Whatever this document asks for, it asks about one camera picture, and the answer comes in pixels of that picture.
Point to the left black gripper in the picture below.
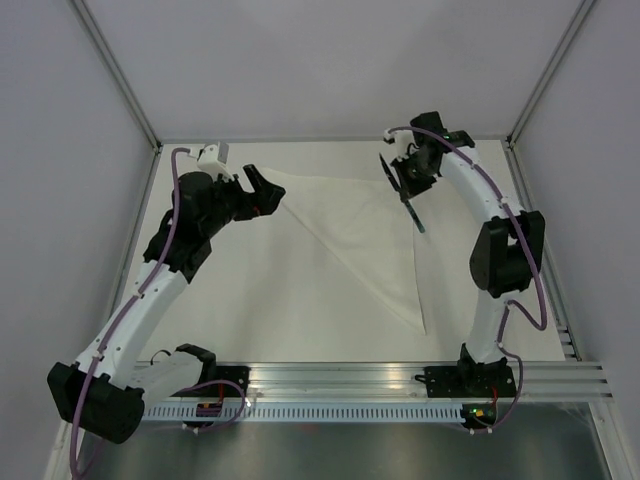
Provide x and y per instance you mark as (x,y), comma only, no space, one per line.
(262,201)

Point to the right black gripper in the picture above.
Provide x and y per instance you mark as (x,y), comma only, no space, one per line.
(409,187)

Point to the teal handled knife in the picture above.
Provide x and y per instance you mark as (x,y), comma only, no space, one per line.
(414,216)

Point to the white cloth napkin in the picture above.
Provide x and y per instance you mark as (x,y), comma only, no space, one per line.
(360,224)

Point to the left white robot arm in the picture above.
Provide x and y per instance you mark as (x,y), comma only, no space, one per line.
(102,391)

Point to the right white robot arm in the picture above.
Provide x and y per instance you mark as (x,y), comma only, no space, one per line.
(507,256)

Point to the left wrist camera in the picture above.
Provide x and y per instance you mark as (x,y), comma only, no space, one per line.
(212,159)

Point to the left aluminium frame post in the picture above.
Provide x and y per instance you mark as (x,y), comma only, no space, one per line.
(88,22)

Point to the aluminium frame post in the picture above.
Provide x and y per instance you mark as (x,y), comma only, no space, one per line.
(570,34)
(88,22)

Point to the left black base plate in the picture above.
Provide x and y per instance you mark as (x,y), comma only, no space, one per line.
(236,374)

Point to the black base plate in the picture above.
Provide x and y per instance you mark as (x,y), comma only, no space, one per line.
(447,382)
(236,374)

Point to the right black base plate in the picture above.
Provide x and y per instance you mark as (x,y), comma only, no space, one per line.
(447,382)

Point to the white slotted cable duct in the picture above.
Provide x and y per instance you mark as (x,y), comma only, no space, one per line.
(298,412)

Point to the right aluminium frame post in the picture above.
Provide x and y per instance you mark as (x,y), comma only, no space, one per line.
(570,34)

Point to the aluminium front rail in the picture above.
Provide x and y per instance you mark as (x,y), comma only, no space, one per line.
(537,382)

